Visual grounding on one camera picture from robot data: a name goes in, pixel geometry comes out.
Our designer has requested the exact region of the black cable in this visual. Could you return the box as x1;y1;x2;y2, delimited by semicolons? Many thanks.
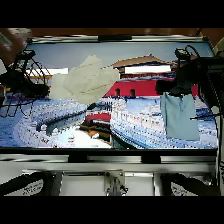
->
0;59;52;119
185;44;202;60

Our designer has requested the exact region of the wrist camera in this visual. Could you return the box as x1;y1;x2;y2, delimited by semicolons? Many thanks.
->
174;47;193;63
13;49;37;69

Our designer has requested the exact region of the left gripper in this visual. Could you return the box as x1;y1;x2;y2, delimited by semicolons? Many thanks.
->
20;82;51;100

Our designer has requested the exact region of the cream garment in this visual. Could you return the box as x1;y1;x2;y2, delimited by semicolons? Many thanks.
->
49;54;121;105

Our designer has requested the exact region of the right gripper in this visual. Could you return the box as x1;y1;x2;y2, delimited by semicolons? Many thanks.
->
155;78;178;96

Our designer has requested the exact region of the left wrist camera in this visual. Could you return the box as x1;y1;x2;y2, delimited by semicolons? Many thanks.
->
13;49;37;69

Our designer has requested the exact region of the light blue garment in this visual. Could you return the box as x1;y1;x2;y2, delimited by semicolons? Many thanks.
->
159;92;201;142

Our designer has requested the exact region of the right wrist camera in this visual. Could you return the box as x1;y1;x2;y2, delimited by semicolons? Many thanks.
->
174;47;193;63

